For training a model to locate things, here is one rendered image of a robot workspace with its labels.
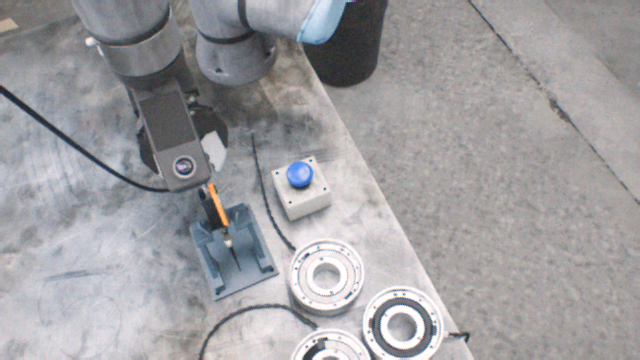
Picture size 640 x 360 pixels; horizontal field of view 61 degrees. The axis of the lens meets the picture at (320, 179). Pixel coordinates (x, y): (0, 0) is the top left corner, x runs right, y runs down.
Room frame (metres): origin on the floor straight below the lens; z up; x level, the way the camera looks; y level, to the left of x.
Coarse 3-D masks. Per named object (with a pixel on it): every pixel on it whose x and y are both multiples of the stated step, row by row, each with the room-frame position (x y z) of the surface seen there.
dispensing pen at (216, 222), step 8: (200, 192) 0.38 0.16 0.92; (208, 192) 0.38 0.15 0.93; (200, 200) 0.37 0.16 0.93; (208, 200) 0.36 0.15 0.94; (208, 208) 0.35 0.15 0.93; (216, 208) 0.35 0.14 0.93; (208, 216) 0.35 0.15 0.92; (216, 216) 0.35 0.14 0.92; (216, 224) 0.34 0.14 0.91; (224, 224) 0.34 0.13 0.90; (224, 232) 0.34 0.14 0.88; (224, 240) 0.33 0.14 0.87; (232, 248) 0.33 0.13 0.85; (232, 256) 0.32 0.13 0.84
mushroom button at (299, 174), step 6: (300, 162) 0.45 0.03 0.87; (288, 168) 0.44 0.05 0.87; (294, 168) 0.44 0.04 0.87; (300, 168) 0.44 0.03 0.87; (306, 168) 0.44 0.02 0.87; (288, 174) 0.43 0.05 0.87; (294, 174) 0.43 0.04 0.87; (300, 174) 0.43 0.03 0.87; (306, 174) 0.43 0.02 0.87; (312, 174) 0.43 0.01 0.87; (288, 180) 0.42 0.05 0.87; (294, 180) 0.42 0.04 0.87; (300, 180) 0.42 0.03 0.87; (306, 180) 0.42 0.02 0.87; (300, 186) 0.41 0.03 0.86
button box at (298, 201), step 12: (312, 156) 0.48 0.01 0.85; (312, 168) 0.45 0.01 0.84; (276, 180) 0.44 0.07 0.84; (312, 180) 0.43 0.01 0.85; (324, 180) 0.43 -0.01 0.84; (288, 192) 0.42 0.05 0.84; (300, 192) 0.41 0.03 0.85; (312, 192) 0.41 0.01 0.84; (324, 192) 0.41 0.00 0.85; (288, 204) 0.39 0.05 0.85; (300, 204) 0.40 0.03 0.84; (312, 204) 0.40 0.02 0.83; (324, 204) 0.41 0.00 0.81; (288, 216) 0.39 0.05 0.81; (300, 216) 0.39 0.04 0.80
